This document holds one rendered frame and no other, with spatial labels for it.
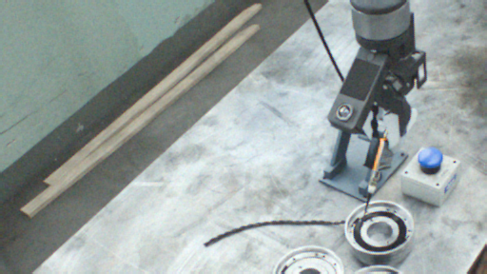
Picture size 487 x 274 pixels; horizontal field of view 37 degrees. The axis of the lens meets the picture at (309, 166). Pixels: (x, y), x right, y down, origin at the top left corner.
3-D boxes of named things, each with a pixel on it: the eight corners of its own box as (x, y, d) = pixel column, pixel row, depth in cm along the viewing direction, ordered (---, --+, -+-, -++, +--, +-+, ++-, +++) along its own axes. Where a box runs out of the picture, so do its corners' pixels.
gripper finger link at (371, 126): (396, 127, 112) (398, 84, 105) (374, 151, 109) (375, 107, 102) (379, 120, 113) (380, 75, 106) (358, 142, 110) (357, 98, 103)
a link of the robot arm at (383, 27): (387, 21, 87) (334, 5, 92) (389, 51, 91) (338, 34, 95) (420, -10, 91) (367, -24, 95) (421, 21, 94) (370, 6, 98)
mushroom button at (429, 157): (436, 188, 114) (435, 166, 111) (413, 179, 116) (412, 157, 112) (447, 172, 116) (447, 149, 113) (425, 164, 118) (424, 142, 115)
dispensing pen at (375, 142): (348, 217, 110) (376, 112, 105) (362, 212, 113) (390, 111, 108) (360, 223, 109) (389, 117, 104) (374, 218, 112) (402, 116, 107)
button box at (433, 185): (439, 208, 114) (439, 187, 111) (401, 192, 118) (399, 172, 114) (463, 176, 118) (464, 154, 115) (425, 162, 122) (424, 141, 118)
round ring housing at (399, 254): (427, 232, 111) (427, 215, 108) (393, 281, 106) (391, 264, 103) (370, 208, 116) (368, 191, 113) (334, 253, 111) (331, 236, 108)
